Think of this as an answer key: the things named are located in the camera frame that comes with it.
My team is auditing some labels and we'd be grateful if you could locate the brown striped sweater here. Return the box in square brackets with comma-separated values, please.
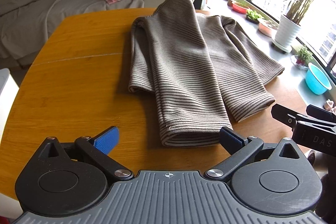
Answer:
[129, 0, 284, 147]

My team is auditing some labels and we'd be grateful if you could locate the turquoise plastic basin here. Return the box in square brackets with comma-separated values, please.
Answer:
[305, 63, 332, 95]

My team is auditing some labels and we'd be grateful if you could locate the small green potted plant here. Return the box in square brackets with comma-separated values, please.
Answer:
[296, 46, 313, 67]

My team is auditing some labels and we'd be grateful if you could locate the white ribbed plant pot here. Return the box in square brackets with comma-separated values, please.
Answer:
[272, 14, 301, 53]

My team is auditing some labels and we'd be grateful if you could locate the pink flower pot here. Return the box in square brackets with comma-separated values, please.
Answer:
[258, 18, 278, 38]

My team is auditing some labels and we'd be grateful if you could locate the black tray with greens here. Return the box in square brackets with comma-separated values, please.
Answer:
[245, 9, 264, 24]

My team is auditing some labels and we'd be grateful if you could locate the red plastic basin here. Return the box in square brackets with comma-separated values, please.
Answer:
[232, 1, 250, 14]

